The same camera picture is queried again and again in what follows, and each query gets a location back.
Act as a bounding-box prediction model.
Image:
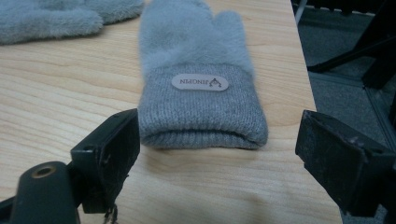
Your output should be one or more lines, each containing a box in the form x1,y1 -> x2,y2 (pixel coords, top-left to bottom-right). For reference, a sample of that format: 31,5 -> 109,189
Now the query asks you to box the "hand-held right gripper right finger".
294,109 -> 396,217

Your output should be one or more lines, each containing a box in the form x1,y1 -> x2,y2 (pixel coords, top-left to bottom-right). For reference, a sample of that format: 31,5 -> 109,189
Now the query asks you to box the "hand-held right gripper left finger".
70,107 -> 141,215

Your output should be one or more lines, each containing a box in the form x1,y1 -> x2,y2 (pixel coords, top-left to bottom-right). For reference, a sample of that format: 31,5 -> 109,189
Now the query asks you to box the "grey fuzzy mitten with label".
137,0 -> 269,150

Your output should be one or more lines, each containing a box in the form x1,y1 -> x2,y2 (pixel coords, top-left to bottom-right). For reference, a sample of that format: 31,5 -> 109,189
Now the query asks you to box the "black metal stand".
306,0 -> 396,91

